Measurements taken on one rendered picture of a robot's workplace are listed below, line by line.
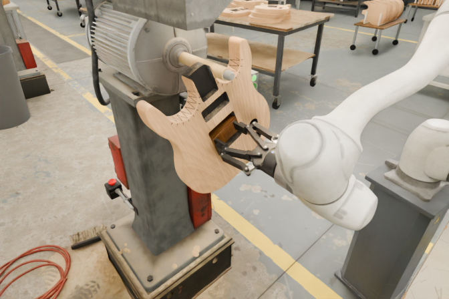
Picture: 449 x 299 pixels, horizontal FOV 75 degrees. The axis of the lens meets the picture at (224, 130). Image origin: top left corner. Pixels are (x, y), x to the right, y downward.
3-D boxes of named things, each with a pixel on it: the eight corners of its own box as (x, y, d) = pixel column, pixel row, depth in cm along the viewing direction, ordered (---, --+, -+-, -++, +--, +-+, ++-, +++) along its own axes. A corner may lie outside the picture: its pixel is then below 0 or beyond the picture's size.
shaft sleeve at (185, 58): (184, 65, 84) (176, 59, 81) (190, 55, 84) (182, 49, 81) (226, 83, 72) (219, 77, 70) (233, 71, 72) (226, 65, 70)
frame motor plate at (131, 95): (91, 77, 114) (89, 67, 112) (146, 64, 127) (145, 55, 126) (134, 108, 91) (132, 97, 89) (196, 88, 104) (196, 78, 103)
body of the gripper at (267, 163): (275, 187, 71) (248, 169, 77) (296, 163, 74) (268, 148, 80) (269, 169, 66) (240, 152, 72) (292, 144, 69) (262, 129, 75)
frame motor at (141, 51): (91, 73, 109) (73, -3, 96) (155, 58, 125) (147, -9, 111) (145, 110, 83) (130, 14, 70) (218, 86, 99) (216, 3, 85)
